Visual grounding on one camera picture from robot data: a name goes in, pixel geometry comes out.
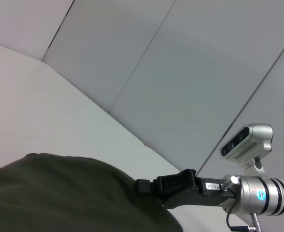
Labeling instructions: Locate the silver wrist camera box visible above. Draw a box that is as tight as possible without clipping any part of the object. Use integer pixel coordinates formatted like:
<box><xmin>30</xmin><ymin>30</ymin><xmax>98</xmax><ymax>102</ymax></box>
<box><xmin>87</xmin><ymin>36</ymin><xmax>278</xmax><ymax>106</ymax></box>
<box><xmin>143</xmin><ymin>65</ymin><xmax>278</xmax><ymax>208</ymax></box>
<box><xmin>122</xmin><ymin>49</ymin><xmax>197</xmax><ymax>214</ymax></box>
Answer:
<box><xmin>219</xmin><ymin>123</ymin><xmax>274</xmax><ymax>177</ymax></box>

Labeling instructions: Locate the dark green t-shirt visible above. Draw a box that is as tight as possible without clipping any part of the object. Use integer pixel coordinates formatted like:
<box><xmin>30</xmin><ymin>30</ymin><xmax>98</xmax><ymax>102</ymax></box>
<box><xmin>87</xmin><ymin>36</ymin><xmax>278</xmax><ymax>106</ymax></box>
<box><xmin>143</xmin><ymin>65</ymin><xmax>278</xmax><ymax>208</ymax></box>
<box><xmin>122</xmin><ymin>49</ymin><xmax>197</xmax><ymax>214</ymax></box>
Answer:
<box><xmin>0</xmin><ymin>152</ymin><xmax>184</xmax><ymax>232</ymax></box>

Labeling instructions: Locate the silver elbow connector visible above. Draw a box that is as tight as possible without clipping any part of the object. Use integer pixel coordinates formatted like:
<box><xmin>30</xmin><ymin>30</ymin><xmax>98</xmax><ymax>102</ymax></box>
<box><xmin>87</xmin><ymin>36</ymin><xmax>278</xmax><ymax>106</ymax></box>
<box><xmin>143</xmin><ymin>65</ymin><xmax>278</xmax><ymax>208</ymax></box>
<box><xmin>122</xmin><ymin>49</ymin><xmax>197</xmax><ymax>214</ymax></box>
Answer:
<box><xmin>220</xmin><ymin>175</ymin><xmax>241</xmax><ymax>191</ymax></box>

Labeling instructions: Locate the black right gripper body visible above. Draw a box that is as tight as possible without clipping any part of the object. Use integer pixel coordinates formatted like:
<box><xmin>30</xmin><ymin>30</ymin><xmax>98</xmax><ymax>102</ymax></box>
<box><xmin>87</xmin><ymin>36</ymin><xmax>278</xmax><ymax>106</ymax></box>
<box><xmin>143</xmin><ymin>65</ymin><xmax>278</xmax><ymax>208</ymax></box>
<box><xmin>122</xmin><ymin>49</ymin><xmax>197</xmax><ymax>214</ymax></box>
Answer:
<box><xmin>156</xmin><ymin>169</ymin><xmax>237</xmax><ymax>210</ymax></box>

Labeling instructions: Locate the thin black cable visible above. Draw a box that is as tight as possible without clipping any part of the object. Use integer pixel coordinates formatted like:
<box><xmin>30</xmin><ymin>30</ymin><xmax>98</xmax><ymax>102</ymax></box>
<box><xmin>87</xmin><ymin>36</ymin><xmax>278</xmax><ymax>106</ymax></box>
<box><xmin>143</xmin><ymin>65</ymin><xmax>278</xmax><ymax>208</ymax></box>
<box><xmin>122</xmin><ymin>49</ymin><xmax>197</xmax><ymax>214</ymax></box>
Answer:
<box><xmin>226</xmin><ymin>202</ymin><xmax>235</xmax><ymax>228</ymax></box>

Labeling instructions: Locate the silver knurled cable plug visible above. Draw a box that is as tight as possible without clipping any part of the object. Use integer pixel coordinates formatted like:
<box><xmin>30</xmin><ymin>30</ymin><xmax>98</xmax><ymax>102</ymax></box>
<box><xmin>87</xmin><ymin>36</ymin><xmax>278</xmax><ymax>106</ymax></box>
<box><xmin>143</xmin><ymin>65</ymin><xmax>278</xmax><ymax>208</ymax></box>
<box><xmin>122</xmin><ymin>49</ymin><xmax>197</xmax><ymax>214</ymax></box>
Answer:
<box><xmin>230</xmin><ymin>212</ymin><xmax>263</xmax><ymax>232</ymax></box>

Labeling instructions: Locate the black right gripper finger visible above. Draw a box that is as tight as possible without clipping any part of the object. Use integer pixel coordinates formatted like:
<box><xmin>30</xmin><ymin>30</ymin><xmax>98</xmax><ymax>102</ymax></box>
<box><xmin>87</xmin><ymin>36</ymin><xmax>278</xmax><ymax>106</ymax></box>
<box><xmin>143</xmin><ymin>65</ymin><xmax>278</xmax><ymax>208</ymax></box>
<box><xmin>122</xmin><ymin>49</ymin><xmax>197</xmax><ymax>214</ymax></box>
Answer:
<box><xmin>135</xmin><ymin>178</ymin><xmax>159</xmax><ymax>195</ymax></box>

